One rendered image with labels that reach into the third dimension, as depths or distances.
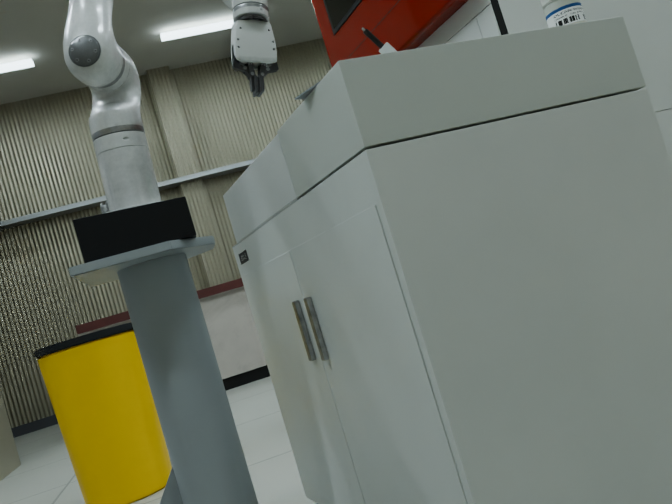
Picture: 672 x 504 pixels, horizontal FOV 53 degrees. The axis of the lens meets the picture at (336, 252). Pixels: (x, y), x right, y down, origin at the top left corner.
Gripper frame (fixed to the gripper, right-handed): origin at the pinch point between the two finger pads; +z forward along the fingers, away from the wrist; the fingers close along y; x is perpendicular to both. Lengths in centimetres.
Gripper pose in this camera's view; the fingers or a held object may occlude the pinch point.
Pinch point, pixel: (257, 86)
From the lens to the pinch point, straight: 161.2
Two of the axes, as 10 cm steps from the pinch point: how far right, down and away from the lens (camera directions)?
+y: -9.3, 0.4, -3.7
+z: 1.0, 9.9, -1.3
